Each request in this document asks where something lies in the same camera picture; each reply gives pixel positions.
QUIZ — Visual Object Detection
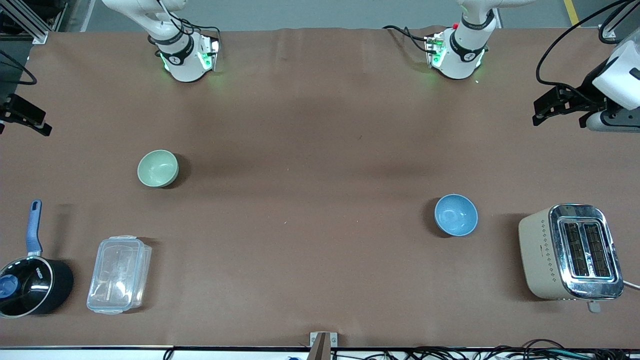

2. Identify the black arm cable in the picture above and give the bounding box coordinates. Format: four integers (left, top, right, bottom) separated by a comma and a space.
536, 0, 640, 101
0, 49, 39, 86

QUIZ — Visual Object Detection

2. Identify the black floor cable bundle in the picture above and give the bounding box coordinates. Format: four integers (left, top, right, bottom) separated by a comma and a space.
400, 339, 640, 360

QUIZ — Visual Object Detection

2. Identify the glass lid with blue knob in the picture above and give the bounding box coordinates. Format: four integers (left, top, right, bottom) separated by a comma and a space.
0, 257, 54, 317

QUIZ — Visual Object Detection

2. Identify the brown table cover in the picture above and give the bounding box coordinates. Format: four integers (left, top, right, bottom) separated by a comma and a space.
0, 26, 640, 349

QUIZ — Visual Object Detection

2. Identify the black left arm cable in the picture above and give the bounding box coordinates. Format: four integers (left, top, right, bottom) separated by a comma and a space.
536, 0, 640, 101

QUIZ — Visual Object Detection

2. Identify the black left base cable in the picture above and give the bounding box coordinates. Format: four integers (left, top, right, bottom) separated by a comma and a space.
382, 24, 437, 54

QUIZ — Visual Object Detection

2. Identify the green bowl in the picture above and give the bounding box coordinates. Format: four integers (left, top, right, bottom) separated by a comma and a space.
137, 149, 180, 189

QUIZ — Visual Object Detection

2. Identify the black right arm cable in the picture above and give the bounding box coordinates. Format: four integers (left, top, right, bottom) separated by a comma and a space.
0, 49, 39, 86

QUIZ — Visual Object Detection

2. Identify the blue bowl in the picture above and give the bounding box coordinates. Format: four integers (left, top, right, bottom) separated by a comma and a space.
434, 194, 479, 237

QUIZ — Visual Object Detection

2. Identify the beige and chrome toaster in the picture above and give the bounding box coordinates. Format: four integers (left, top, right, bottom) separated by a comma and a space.
518, 203, 625, 314

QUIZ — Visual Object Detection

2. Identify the black saucepan with blue handle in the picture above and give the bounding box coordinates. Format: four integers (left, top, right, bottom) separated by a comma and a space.
0, 199, 75, 319

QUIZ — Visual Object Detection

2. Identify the clear plastic food container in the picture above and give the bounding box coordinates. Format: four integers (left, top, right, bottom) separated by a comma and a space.
86, 235, 153, 316

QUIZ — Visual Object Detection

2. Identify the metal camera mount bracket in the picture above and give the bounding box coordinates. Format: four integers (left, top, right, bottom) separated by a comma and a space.
309, 332, 339, 360

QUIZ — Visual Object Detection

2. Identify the aluminium frame profile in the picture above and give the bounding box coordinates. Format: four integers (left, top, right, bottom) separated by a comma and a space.
0, 0, 69, 45

